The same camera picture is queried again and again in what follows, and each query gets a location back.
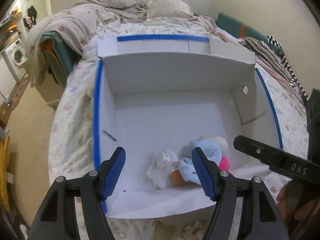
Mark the white printed bedspread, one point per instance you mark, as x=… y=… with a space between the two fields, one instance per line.
x=72 y=130

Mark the light blue fluffy scrunchie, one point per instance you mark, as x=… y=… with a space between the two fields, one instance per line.
x=211 y=151

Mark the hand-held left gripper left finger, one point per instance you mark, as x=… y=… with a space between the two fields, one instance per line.
x=113 y=172

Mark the striped knit blanket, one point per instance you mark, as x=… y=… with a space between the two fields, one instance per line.
x=265 y=52

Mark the person's right hand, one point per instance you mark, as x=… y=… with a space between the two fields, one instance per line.
x=285 y=197

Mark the white cardboard box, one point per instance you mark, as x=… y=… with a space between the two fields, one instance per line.
x=175 y=115

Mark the yellow stand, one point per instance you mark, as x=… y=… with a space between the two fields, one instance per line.
x=4 y=175

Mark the cream pillow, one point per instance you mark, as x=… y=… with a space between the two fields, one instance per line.
x=170 y=6

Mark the cream frilly scrunchie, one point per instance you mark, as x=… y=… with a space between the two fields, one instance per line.
x=160 y=172

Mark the dark hanging clothes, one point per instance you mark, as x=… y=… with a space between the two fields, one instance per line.
x=31 y=15

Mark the green headboard cushion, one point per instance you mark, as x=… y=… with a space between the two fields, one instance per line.
x=230 y=25

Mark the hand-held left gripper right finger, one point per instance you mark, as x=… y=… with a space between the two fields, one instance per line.
x=205 y=175

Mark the waffle printed blanket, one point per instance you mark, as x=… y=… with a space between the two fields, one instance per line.
x=67 y=25

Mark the beige crumpled duvet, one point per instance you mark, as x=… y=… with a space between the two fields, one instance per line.
x=117 y=8

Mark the white fluffy scrunchie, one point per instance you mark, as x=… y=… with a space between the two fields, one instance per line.
x=221 y=142

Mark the teal cloth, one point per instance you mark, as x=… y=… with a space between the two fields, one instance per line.
x=57 y=57

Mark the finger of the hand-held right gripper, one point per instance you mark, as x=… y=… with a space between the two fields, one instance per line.
x=265 y=155

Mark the white washing machine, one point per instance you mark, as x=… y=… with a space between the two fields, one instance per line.
x=16 y=55

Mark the black and white striped cloth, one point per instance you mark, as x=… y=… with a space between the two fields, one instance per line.
x=287 y=65

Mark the pink ball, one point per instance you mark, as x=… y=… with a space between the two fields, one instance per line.
x=224 y=163

